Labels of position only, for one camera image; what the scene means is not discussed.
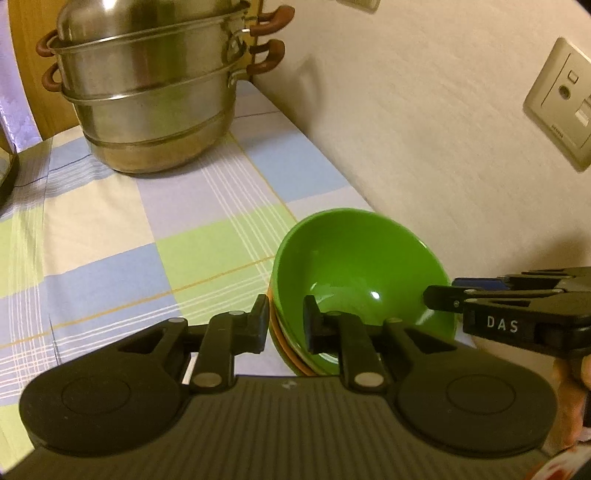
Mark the checked pastel tablecloth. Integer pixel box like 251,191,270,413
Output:
0,78,375,462

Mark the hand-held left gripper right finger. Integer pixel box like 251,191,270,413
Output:
302,295,462,398

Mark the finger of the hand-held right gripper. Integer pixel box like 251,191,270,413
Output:
452,266,591,291
424,285,568,316

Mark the person's right hand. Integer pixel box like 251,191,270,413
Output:
549,355,591,456

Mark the beige wall switch plate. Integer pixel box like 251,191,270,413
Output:
336,0,382,14

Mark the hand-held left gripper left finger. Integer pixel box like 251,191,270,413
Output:
117,294,271,395

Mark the beige wall socket panel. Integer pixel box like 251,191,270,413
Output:
523,37,591,172

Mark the orange plastic bowl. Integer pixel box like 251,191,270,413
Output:
267,286,319,377

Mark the green plastic bowl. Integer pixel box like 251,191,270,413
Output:
273,314,342,376
271,209,458,356

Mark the purple curtain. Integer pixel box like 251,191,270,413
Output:
0,0,43,155

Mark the stainless steel steamer pot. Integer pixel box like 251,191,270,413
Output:
36,0,296,175

